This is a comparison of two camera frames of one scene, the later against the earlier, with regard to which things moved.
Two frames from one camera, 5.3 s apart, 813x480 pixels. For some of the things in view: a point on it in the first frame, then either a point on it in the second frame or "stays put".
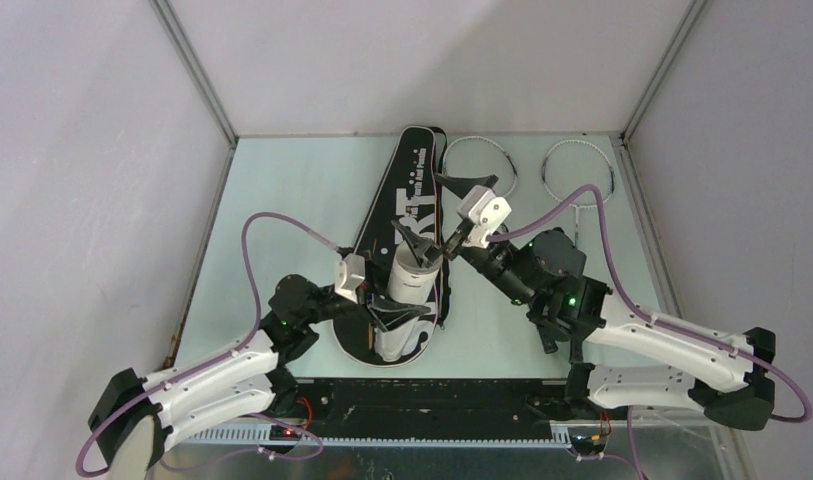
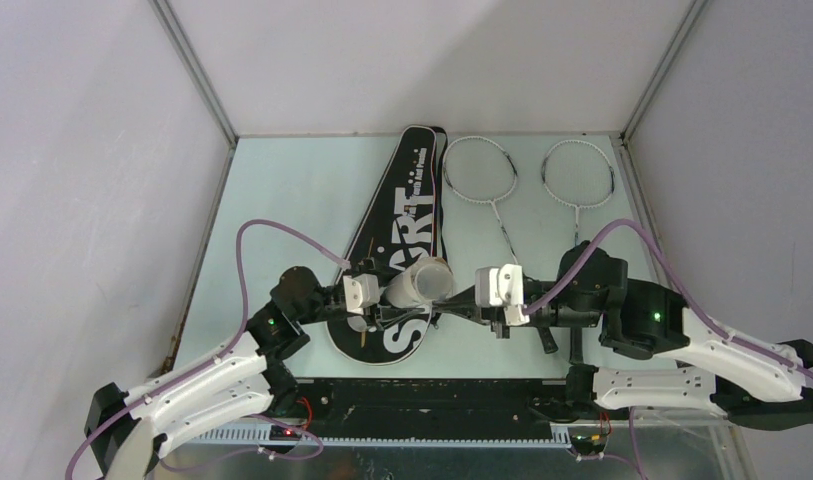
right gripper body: [496, 267] → [551, 314]
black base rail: [430, 400] stays put
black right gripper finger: [424, 249] → [465, 305]
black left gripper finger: [388, 313] stays put
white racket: [580, 173] stays put
